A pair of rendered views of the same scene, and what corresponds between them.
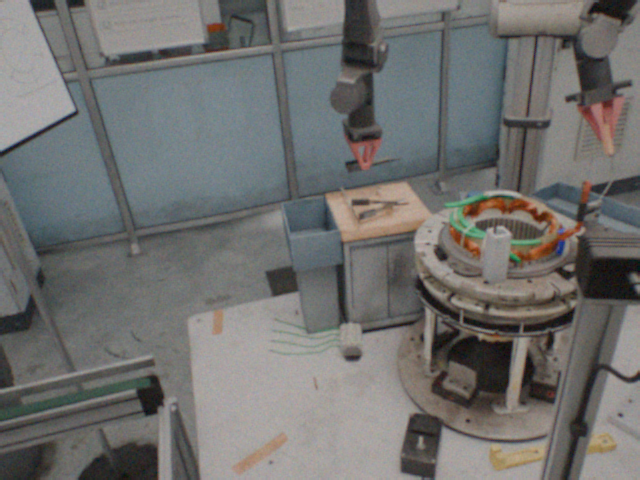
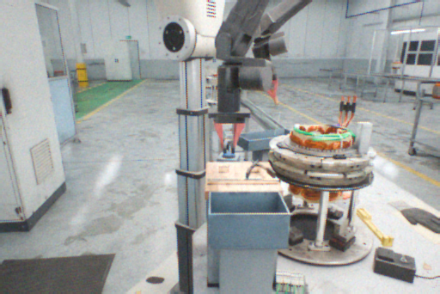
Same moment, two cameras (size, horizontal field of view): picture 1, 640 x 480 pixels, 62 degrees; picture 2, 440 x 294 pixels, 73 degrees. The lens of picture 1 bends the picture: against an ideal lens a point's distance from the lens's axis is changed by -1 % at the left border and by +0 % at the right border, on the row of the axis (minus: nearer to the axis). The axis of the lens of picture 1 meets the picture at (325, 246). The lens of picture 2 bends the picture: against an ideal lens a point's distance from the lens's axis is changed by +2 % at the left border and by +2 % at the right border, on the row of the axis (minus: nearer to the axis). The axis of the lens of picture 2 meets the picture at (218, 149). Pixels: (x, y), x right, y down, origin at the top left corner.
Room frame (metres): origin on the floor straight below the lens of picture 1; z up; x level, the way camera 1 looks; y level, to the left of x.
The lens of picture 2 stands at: (1.03, 0.62, 1.38)
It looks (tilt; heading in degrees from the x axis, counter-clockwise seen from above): 18 degrees down; 277
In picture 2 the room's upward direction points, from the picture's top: straight up
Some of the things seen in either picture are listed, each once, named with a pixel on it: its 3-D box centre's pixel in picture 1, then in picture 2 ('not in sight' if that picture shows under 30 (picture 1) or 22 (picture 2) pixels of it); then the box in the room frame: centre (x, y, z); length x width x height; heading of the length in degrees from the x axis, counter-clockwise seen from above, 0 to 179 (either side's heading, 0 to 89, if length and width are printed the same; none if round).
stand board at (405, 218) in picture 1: (376, 210); (240, 178); (1.06, -0.12, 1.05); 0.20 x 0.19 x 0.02; 98
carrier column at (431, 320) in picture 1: (431, 327); (321, 217); (0.81, -0.20, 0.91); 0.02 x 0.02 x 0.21
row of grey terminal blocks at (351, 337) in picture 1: (351, 339); (290, 280); (0.92, -0.04, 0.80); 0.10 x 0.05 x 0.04; 177
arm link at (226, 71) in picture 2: (358, 87); (231, 77); (1.09, -0.10, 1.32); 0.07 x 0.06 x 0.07; 156
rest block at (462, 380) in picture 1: (461, 377); (344, 229); (0.73, -0.24, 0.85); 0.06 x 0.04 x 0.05; 49
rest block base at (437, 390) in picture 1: (454, 389); (342, 240); (0.74, -0.23, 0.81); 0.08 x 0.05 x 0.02; 49
